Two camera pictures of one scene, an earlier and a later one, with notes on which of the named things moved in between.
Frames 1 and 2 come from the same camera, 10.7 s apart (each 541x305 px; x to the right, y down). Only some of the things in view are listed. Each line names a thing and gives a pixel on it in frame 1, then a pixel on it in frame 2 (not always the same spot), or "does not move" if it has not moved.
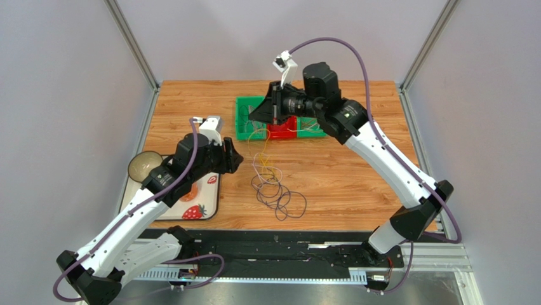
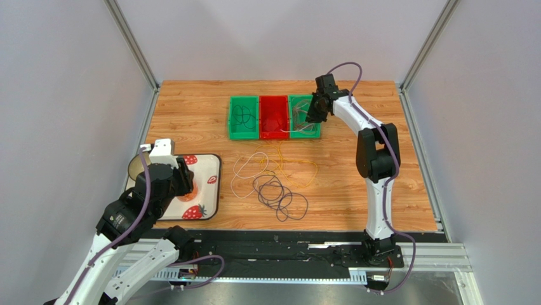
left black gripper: (230, 160) → (185, 176)
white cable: (260, 178) → (249, 176)
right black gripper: (275, 104) → (316, 108)
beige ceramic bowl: (141, 164) does not move
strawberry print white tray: (201, 201) does not move
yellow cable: (261, 157) → (280, 155)
